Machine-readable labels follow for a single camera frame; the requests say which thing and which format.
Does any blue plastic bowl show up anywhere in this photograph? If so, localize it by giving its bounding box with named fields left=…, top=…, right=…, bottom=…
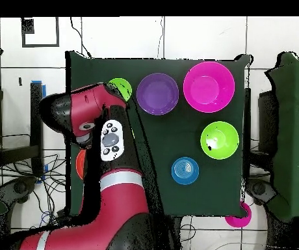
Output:
left=170, top=156, right=200, bottom=186

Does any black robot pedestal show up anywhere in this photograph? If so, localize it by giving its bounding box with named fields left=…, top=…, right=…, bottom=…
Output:
left=168, top=216, right=183, bottom=250

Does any dark green tablecloth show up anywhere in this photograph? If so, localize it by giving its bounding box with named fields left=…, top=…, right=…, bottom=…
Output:
left=65, top=50, right=252, bottom=218

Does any small green plastic bowl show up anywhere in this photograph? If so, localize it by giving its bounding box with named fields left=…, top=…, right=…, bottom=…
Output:
left=108, top=77, right=133, bottom=103

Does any dark square frame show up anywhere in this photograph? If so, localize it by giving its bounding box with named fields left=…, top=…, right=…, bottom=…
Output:
left=21, top=16, right=60, bottom=48

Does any orange-red plastic bowl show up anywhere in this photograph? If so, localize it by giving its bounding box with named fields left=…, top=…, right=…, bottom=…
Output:
left=75, top=149, right=87, bottom=180

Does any tangle of cables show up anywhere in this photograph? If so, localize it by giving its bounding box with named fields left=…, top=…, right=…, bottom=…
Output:
left=0, top=153, right=68, bottom=230

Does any thin black cable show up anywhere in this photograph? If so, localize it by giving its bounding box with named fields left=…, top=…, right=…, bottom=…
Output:
left=156, top=16, right=165, bottom=59
left=70, top=16, right=92, bottom=59

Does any large pink plastic bowl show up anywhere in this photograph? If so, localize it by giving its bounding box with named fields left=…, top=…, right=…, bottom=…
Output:
left=183, top=61, right=236, bottom=113

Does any pink bowl on floor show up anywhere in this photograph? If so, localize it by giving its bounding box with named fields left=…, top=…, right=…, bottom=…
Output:
left=224, top=201, right=252, bottom=229

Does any purple plastic bowl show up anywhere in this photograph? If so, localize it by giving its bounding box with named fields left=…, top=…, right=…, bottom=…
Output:
left=136, top=72, right=179, bottom=116

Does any black chair base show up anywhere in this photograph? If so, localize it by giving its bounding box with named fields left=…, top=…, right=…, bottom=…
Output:
left=245, top=176, right=278, bottom=206
left=0, top=176, right=38, bottom=209

